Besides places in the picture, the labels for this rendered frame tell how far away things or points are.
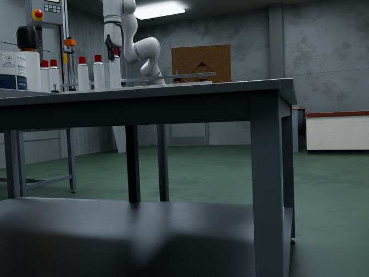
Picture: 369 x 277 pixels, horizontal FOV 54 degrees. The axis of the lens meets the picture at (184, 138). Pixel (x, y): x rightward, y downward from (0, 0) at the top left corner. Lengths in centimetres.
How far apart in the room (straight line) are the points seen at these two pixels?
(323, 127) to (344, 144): 46
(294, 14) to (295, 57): 102
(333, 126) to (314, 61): 277
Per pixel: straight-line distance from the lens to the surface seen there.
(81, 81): 189
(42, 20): 214
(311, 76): 935
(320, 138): 700
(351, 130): 699
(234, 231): 178
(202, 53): 190
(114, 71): 181
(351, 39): 942
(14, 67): 148
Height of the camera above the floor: 76
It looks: 3 degrees down
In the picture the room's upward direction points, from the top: 2 degrees counter-clockwise
